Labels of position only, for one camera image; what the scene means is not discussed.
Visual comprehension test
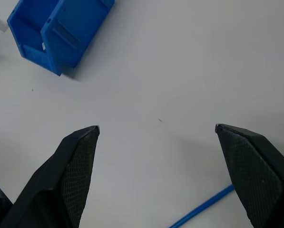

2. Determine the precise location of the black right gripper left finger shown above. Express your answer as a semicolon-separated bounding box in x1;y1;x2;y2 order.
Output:
0;125;100;228

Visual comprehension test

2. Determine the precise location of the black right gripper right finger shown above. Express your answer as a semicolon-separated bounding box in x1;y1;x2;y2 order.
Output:
215;123;284;228

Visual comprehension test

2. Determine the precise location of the blue plastic storage bin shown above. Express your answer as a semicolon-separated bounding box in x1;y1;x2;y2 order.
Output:
7;0;116;78

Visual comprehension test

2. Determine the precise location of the blue cable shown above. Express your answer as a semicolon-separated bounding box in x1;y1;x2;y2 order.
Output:
168;156;284;228

